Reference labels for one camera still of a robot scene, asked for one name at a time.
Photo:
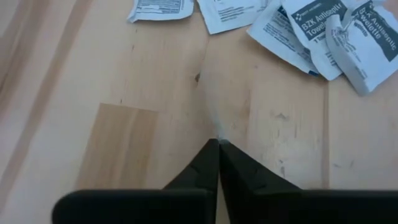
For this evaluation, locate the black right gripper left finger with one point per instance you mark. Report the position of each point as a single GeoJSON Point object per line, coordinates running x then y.
{"type": "Point", "coordinates": [202, 171]}

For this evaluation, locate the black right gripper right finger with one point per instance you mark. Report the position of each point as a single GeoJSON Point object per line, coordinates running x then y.
{"type": "Point", "coordinates": [252, 193]}

